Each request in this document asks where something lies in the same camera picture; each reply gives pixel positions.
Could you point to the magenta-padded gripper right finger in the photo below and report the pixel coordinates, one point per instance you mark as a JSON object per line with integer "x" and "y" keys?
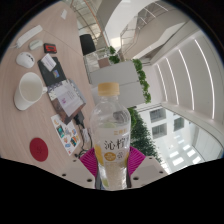
{"x": 136, "y": 160}

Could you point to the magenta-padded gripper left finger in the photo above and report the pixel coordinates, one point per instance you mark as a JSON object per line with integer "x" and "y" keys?
{"x": 88, "y": 161}

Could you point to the clear yellow-capped drink bottle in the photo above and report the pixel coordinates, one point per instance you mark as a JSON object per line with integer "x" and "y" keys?
{"x": 110, "y": 133}

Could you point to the row of green hedge plants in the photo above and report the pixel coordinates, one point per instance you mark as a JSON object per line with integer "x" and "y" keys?
{"x": 143, "y": 136}

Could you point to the white charger block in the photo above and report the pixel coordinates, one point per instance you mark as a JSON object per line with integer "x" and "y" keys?
{"x": 85, "y": 136}

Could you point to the colourful sticker sheet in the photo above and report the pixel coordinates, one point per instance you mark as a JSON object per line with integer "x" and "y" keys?
{"x": 65, "y": 133}

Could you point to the black power adapter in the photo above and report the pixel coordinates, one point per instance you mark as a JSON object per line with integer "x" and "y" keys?
{"x": 79, "y": 118}

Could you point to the flat round red coaster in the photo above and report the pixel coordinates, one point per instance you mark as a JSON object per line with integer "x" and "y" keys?
{"x": 39, "y": 150}

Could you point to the open printed booklet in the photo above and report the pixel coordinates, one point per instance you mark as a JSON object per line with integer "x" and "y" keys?
{"x": 68, "y": 100}

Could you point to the green plants atop cabinet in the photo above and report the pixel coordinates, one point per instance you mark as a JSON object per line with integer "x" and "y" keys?
{"x": 142, "y": 81}

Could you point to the white cabinet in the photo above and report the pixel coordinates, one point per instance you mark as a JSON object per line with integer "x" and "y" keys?
{"x": 115, "y": 78}

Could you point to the black notebook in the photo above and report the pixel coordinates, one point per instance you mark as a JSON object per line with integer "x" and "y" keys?
{"x": 50, "y": 78}

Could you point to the white mug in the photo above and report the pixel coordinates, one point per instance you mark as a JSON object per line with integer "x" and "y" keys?
{"x": 28, "y": 91}

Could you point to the ceiling strip lights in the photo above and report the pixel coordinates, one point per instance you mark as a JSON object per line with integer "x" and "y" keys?
{"x": 186, "y": 78}

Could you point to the white chair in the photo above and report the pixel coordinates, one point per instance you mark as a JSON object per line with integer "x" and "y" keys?
{"x": 91, "y": 61}

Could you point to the white card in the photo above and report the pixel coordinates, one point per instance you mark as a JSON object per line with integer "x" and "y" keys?
{"x": 48, "y": 62}

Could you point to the planter with green plants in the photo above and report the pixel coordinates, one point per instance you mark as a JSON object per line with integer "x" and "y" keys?
{"x": 113, "y": 55}

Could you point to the black chair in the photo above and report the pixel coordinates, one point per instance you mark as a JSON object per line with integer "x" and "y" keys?
{"x": 87, "y": 44}

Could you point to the small red and black box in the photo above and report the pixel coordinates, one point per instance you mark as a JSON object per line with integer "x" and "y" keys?
{"x": 50, "y": 48}

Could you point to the small pale grey mouse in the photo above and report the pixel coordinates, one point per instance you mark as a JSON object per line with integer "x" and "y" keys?
{"x": 36, "y": 44}

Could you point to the white power strip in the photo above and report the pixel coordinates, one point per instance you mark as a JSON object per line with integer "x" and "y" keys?
{"x": 29, "y": 36}

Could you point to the white paper slip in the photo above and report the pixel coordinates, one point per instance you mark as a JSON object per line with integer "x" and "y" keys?
{"x": 64, "y": 14}

